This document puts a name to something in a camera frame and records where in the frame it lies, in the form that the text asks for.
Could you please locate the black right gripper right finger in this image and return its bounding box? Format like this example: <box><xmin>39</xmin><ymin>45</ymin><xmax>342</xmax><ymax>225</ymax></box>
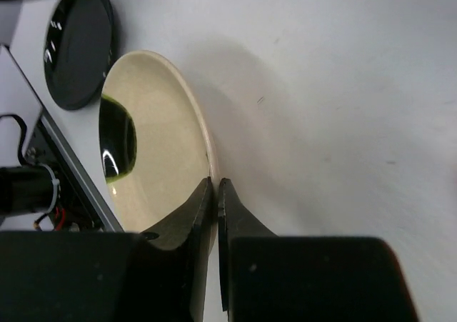
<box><xmin>218</xmin><ymin>178</ymin><xmax>418</xmax><ymax>321</ymax></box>

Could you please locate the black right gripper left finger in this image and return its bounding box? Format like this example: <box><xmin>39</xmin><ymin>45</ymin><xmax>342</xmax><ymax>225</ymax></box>
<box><xmin>1</xmin><ymin>178</ymin><xmax>211</xmax><ymax>321</ymax></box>

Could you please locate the cream plate with black patch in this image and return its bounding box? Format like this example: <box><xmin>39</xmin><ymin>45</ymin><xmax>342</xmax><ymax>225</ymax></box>
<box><xmin>98</xmin><ymin>49</ymin><xmax>219</xmax><ymax>258</ymax></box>

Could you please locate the black round plate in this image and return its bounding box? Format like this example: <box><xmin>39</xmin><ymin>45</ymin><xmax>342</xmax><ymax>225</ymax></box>
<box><xmin>44</xmin><ymin>0</ymin><xmax>116</xmax><ymax>111</ymax></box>

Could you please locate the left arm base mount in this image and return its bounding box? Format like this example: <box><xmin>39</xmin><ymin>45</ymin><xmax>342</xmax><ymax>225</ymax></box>
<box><xmin>1</xmin><ymin>46</ymin><xmax>123</xmax><ymax>231</ymax></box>

